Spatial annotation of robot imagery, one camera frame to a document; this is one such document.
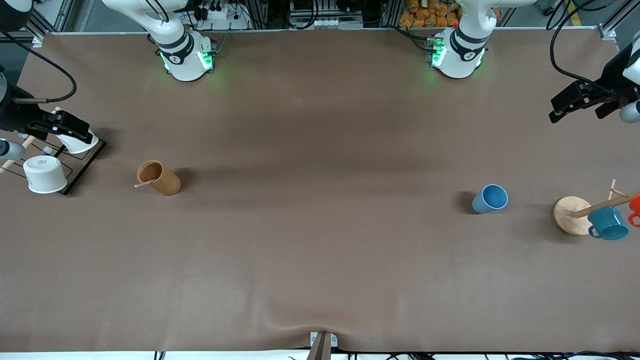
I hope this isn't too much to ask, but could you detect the blue cup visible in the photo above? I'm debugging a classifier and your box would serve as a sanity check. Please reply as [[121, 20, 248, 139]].
[[471, 184, 509, 215]]

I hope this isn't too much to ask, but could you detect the white ceramic cup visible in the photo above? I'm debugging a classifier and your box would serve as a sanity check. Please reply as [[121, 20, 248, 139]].
[[23, 155, 68, 194], [54, 127, 100, 155]]

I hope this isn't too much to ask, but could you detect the bamboo cup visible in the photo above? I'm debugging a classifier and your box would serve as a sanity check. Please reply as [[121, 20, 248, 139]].
[[136, 159, 182, 197]]

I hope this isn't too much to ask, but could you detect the wooden mug tree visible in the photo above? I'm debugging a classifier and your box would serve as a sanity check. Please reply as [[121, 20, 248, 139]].
[[552, 178, 640, 237]]

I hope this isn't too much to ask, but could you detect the teal mug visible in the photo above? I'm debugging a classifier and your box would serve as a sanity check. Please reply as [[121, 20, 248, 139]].
[[587, 206, 630, 241]]

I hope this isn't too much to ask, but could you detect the orange snack bags pile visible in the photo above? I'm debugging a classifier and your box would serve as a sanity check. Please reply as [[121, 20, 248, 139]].
[[398, 0, 501, 29]]

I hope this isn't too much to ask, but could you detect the white power strip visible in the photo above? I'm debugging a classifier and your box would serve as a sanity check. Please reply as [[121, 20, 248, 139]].
[[197, 0, 251, 31]]

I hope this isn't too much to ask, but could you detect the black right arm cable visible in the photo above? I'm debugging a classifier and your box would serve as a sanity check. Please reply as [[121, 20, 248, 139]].
[[0, 31, 78, 104]]

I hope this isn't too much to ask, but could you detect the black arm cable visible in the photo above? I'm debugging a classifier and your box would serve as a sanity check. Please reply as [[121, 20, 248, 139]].
[[0, 31, 78, 104], [549, 0, 621, 98]]

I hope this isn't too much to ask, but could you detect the black wire cup rack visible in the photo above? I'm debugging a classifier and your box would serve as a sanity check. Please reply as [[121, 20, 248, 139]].
[[0, 106, 107, 197]]

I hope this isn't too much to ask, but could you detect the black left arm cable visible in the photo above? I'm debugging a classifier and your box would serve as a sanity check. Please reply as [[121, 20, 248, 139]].
[[549, 0, 621, 98]]

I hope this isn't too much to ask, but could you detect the aluminium frame profile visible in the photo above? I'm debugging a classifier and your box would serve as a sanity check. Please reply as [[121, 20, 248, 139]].
[[597, 20, 619, 42], [31, 0, 78, 48]]

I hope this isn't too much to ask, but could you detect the metal table edge bracket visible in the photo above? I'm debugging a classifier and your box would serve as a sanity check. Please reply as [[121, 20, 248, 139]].
[[306, 331, 339, 360]]

